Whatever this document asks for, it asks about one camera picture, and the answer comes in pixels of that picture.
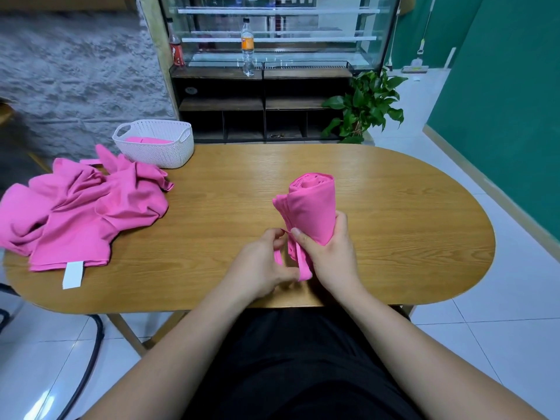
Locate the black floor cable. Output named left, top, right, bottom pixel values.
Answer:
left=54, top=314, right=107, bottom=420

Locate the white mop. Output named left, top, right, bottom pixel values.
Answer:
left=401, top=0, right=438, bottom=76

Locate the person's left forearm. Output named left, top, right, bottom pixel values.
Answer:
left=80, top=282, right=264, bottom=420

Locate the small round wooden side table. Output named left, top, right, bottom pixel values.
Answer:
left=0, top=99, right=19, bottom=128

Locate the green potted plant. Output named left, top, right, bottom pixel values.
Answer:
left=320, top=67, right=409, bottom=146

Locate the pink towel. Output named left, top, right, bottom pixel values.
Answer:
left=271, top=171, right=339, bottom=282
left=124, top=135, right=175, bottom=146

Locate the person's right hand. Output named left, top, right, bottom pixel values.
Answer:
left=288, top=209, right=362, bottom=296

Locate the pile of pink cloths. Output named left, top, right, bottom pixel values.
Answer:
left=0, top=143, right=175, bottom=291

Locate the glass display case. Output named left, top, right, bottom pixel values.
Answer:
left=158, top=0, right=403, bottom=72

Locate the clear bottle with orange label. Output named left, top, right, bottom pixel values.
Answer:
left=240, top=17, right=257, bottom=79

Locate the person's left hand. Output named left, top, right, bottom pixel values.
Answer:
left=225, top=226, right=299, bottom=300

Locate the white woven plastic basket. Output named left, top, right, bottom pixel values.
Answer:
left=111, top=118, right=196, bottom=170

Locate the person's right forearm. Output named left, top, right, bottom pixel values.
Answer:
left=337, top=279, right=548, bottom=420

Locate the red label cola bottle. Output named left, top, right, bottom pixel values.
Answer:
left=170, top=34, right=187, bottom=69

